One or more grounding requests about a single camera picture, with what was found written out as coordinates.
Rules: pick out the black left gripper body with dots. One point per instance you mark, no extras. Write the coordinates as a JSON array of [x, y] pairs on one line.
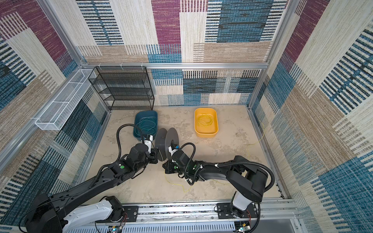
[[152, 158]]

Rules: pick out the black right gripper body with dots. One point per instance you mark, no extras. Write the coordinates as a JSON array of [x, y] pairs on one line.
[[172, 167]]

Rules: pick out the grey perforated cable spool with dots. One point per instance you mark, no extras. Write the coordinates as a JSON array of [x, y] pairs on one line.
[[163, 140]]

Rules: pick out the yellow plastic bin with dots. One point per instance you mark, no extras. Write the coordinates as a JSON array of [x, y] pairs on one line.
[[206, 122]]

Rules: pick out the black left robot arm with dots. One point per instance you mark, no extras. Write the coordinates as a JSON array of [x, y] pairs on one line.
[[64, 211]]

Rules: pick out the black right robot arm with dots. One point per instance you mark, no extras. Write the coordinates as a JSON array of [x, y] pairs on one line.
[[250, 179]]

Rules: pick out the teal plastic bin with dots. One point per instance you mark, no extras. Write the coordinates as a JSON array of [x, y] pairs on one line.
[[147, 121]]

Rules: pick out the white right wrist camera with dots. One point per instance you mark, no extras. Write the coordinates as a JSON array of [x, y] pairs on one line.
[[172, 150]]

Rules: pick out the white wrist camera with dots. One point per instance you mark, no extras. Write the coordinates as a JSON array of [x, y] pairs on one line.
[[148, 140], [172, 150]]

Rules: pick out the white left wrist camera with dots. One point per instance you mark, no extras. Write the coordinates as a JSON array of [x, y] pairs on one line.
[[148, 140]]

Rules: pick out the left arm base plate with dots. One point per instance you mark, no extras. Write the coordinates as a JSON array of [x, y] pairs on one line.
[[128, 214]]

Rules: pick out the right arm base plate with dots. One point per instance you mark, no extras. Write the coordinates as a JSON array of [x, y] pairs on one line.
[[227, 210]]

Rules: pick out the black wire mesh shelf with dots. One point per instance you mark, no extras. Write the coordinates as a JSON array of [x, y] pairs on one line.
[[123, 88]]

